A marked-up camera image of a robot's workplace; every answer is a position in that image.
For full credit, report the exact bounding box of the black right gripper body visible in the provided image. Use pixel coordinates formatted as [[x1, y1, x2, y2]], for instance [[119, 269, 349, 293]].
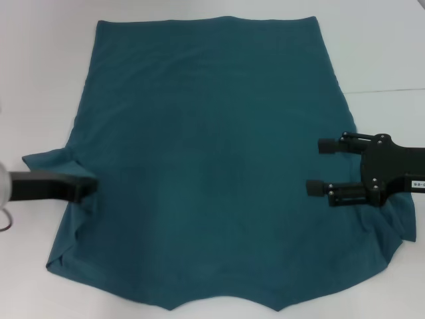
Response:
[[360, 134, 425, 209]]

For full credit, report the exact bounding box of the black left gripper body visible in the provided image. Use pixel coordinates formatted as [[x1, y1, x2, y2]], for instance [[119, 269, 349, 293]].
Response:
[[9, 171, 72, 202]]

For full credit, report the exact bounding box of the blue t-shirt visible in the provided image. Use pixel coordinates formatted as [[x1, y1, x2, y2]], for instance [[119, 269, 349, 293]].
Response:
[[22, 15, 418, 313]]

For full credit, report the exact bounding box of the dark left arm cable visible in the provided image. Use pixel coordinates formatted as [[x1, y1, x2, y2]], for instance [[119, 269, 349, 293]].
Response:
[[0, 208, 15, 233]]

